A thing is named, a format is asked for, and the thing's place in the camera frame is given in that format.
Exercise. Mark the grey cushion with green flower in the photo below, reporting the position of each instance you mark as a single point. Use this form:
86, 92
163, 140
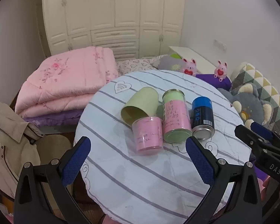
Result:
168, 63

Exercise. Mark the blue can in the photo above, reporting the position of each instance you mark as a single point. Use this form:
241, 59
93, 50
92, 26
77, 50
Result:
201, 114

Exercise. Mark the tan round stool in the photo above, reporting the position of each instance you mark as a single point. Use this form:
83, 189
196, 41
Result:
54, 148

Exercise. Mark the pink folded quilt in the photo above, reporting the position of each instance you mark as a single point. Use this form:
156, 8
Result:
67, 81

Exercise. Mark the cream wardrobe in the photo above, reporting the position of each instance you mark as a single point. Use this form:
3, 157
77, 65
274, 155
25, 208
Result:
112, 11

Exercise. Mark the purple pillow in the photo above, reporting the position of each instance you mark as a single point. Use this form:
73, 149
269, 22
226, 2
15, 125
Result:
212, 80

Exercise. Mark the pink cup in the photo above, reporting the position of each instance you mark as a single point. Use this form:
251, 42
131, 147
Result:
148, 136

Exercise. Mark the purple blanket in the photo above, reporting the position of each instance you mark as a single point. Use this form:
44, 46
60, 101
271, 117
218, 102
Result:
53, 117

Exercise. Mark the green cup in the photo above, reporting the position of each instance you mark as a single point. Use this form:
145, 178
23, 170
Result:
143, 100

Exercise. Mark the grey plush toy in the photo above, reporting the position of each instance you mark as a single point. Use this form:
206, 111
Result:
249, 100

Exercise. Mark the pink plush toy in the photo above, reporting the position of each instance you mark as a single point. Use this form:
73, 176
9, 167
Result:
220, 71
190, 67

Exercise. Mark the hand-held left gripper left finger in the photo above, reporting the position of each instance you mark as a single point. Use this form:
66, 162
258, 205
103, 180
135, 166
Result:
75, 162

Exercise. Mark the striped white table cloth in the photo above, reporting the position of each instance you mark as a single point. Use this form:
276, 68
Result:
130, 179

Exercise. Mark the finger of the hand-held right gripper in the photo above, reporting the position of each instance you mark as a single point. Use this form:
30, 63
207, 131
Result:
249, 140
261, 129

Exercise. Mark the beige jacket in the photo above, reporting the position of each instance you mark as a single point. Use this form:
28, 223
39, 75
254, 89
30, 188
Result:
11, 144

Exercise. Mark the heart printed bed sheet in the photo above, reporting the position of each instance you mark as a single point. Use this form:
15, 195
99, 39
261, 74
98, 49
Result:
135, 65

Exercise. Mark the pink and green can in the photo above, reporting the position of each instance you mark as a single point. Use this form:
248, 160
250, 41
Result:
176, 119

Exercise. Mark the triangle patterned pillow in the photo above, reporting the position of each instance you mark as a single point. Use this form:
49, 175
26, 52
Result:
266, 86

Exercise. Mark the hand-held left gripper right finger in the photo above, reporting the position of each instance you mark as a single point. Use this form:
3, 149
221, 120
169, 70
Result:
200, 162

